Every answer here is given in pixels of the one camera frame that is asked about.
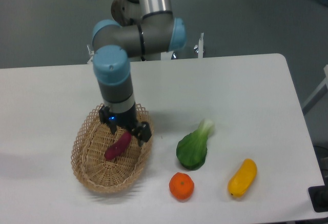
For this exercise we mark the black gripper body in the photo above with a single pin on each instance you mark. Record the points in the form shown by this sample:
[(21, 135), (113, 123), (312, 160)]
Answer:
[(125, 120)]

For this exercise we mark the purple sweet potato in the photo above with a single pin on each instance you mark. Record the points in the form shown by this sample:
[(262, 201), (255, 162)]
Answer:
[(118, 147)]

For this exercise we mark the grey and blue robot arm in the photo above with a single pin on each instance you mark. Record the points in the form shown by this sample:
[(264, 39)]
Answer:
[(147, 27)]

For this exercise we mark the oval wicker basket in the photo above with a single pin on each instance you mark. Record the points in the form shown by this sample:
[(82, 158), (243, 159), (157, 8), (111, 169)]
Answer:
[(91, 168)]

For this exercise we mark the green bok choy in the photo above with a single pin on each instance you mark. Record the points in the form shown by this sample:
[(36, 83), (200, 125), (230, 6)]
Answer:
[(191, 151)]

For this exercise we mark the orange tangerine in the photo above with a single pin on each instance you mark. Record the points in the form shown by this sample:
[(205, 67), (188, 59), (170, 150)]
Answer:
[(181, 186)]

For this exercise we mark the yellow mango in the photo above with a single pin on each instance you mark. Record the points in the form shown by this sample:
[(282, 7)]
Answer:
[(243, 178)]

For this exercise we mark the black box at table edge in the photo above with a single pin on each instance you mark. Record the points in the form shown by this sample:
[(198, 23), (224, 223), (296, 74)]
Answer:
[(318, 196)]

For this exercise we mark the white metal base frame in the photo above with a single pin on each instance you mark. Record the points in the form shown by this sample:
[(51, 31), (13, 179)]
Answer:
[(198, 49)]

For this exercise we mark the white frame at right edge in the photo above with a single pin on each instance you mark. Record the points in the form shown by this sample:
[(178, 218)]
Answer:
[(319, 92)]

